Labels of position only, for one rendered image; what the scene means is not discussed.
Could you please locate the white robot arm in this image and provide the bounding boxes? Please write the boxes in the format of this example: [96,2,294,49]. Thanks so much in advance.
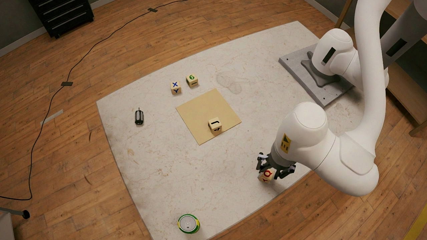
[271,0,427,197]

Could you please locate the tan flat mat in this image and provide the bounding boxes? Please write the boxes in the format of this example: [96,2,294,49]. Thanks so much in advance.
[176,88,242,145]

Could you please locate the green drink can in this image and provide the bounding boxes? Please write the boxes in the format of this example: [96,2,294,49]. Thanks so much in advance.
[178,214,200,234]

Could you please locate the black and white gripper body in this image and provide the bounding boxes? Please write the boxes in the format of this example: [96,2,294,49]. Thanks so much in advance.
[265,152,290,170]

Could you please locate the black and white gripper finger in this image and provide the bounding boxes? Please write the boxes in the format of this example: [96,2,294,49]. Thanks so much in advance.
[270,165,296,182]
[256,152,272,178]

